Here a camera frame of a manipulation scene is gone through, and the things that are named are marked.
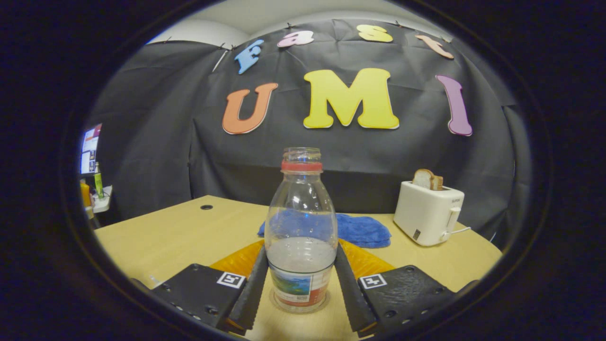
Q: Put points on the orange container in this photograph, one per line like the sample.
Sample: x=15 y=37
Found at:
x=85 y=195

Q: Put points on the brown toasted bread slice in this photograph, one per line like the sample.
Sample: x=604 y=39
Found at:
x=438 y=183

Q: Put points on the blue towel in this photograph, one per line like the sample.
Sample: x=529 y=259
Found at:
x=364 y=229

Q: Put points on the black backdrop cloth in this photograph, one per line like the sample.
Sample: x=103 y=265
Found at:
x=378 y=156

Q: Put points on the white toaster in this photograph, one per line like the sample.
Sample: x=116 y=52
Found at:
x=426 y=213

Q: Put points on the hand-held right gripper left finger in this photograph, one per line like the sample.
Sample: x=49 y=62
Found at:
x=253 y=293

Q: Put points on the green drink bottle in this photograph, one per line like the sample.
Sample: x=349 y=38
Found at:
x=98 y=184

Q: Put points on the white side table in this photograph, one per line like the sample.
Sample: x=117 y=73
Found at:
x=103 y=203

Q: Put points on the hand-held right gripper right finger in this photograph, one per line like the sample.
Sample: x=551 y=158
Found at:
x=352 y=298

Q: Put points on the computer monitor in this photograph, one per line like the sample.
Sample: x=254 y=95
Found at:
x=90 y=149

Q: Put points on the light bread slice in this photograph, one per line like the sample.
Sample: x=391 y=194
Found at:
x=422 y=179

